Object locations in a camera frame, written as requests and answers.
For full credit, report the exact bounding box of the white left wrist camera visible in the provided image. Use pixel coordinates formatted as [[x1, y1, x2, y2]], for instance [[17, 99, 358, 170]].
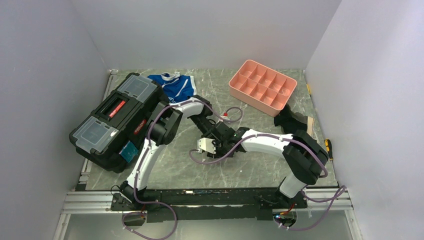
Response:
[[220, 112, 231, 122]]

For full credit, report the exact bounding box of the brown cardboard piece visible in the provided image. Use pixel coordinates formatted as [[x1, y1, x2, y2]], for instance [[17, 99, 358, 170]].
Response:
[[306, 116, 315, 137]]

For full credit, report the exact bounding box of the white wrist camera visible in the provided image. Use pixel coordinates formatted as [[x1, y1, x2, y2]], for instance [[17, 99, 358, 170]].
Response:
[[220, 112, 231, 122], [197, 137, 216, 155]]

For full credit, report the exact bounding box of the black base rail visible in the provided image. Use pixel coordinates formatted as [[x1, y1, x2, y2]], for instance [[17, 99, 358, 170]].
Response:
[[110, 187, 293, 223]]

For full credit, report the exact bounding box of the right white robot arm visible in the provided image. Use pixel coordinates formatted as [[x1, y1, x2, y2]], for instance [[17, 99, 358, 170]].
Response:
[[200, 122, 329, 208]]

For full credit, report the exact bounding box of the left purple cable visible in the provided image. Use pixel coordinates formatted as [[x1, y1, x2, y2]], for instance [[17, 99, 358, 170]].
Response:
[[121, 97, 244, 240]]

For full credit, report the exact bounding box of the black cloth at right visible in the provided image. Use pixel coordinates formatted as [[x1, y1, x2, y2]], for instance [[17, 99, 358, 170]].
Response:
[[273, 104, 308, 134]]

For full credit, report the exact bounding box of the blue white underwear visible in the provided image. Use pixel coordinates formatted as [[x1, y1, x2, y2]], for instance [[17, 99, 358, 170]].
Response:
[[147, 71, 197, 104]]

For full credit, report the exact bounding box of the black plastic toolbox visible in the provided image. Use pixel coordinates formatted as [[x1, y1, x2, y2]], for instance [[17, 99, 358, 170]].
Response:
[[69, 72, 169, 173]]

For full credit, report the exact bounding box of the aluminium frame rail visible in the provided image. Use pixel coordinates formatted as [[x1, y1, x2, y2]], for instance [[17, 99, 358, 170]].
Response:
[[53, 191, 131, 240]]

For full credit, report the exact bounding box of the pink divided organizer tray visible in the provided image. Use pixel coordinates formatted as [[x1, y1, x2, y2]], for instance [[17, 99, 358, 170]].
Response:
[[228, 59, 298, 117]]

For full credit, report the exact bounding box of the yellow black screwdriver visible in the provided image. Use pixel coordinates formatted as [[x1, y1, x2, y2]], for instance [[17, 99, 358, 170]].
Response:
[[324, 138, 334, 161]]

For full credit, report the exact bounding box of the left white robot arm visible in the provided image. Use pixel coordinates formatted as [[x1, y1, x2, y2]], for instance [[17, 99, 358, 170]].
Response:
[[119, 95, 235, 210]]

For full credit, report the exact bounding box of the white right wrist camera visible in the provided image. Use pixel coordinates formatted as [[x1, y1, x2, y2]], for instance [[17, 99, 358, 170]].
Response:
[[197, 137, 216, 155]]

